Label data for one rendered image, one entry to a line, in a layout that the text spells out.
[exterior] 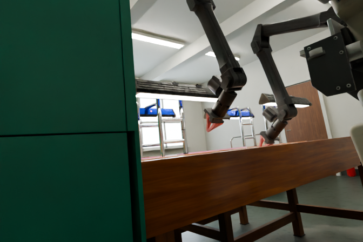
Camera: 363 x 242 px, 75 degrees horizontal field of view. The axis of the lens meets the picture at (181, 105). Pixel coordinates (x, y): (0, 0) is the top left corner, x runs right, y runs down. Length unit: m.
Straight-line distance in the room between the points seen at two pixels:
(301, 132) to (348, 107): 1.05
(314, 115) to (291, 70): 1.18
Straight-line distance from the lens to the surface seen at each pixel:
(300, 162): 1.23
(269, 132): 1.29
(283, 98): 1.23
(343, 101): 5.74
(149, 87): 1.04
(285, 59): 6.38
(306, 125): 5.96
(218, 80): 0.94
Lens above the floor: 0.78
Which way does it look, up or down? 11 degrees up
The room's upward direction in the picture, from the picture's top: 6 degrees counter-clockwise
